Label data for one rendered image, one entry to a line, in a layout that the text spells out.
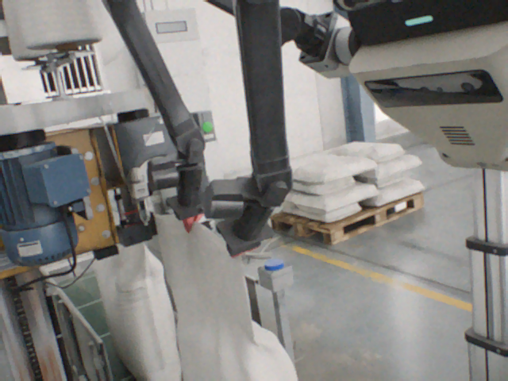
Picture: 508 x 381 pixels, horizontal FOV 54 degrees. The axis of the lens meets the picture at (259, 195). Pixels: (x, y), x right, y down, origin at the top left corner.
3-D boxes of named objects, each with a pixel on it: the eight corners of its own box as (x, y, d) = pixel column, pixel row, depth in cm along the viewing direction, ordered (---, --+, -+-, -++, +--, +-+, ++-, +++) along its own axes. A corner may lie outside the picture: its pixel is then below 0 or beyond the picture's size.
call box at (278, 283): (294, 283, 150) (292, 265, 149) (274, 292, 146) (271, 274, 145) (279, 277, 157) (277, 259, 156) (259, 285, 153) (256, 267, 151)
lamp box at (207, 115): (216, 140, 145) (211, 109, 143) (202, 144, 143) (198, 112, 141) (205, 140, 151) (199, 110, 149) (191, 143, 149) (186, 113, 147)
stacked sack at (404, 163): (426, 168, 455) (425, 152, 452) (375, 185, 421) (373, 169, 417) (390, 165, 492) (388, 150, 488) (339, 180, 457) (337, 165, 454)
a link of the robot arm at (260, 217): (283, 206, 86) (276, 181, 89) (246, 205, 84) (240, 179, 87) (270, 228, 91) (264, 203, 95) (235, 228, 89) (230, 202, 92)
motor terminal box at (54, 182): (96, 205, 104) (84, 151, 102) (55, 220, 96) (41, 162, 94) (71, 205, 109) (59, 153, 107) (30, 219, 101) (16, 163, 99)
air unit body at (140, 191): (159, 223, 132) (147, 166, 128) (142, 228, 129) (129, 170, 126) (152, 220, 136) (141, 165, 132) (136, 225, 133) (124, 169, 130)
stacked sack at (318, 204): (382, 197, 427) (380, 180, 423) (326, 218, 391) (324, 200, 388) (347, 191, 461) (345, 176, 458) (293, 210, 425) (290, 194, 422)
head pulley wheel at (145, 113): (155, 117, 137) (153, 107, 137) (124, 122, 133) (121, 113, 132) (143, 117, 145) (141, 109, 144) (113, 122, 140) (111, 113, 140)
